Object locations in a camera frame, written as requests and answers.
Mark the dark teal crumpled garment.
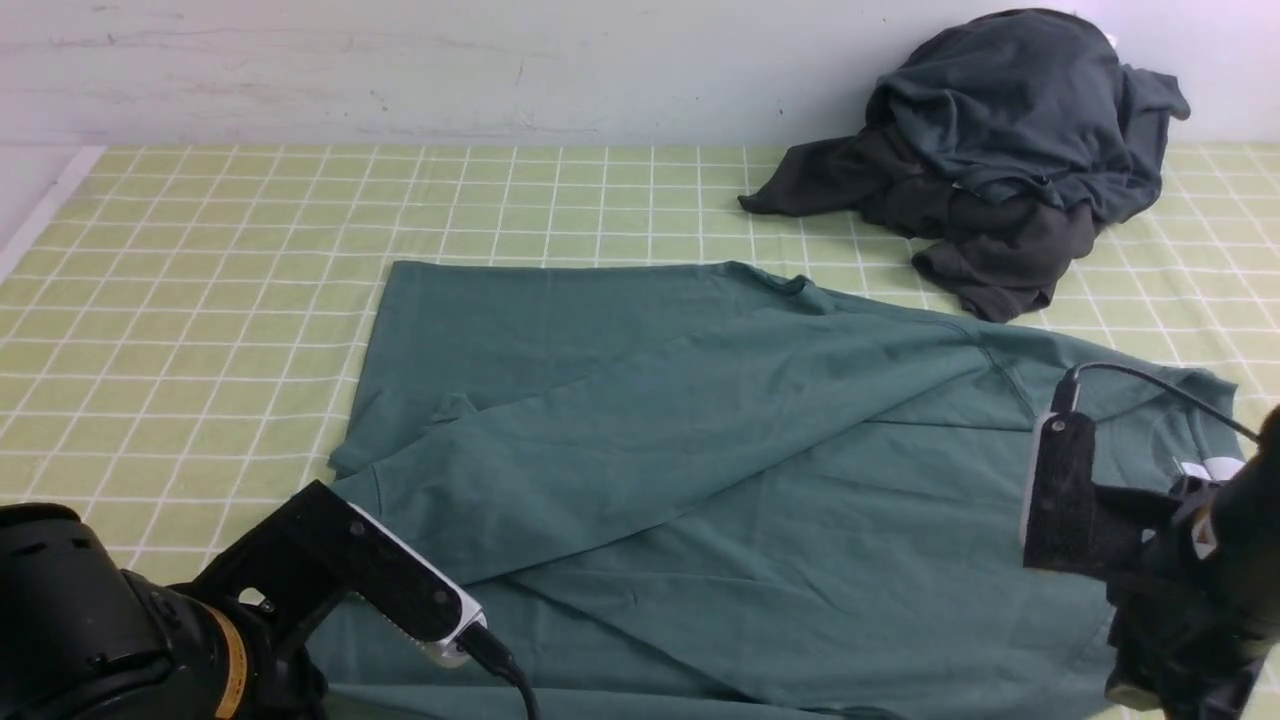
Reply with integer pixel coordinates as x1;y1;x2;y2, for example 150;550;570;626
865;8;1190;225

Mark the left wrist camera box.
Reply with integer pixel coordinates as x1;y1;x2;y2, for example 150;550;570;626
189;480;486;667

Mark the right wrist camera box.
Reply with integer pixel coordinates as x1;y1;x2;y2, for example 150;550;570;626
1018;405;1181;577

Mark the green long-sleeve top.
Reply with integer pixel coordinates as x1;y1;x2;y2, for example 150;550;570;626
300;261;1245;720

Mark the dark grey crumpled garment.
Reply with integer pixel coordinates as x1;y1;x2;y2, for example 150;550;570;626
739;124;1102;323

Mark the green checkered tablecloth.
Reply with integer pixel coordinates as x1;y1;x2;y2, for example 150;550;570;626
1;145;1279;585

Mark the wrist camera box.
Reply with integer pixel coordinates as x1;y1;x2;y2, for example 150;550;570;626
189;480;486;667
1018;405;1181;577

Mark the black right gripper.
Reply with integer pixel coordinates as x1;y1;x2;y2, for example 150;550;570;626
1100;475;1279;719

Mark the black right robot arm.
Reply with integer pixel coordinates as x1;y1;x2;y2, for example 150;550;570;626
1103;410;1279;719

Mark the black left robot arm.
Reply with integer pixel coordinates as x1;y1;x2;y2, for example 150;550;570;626
1;503;326;719

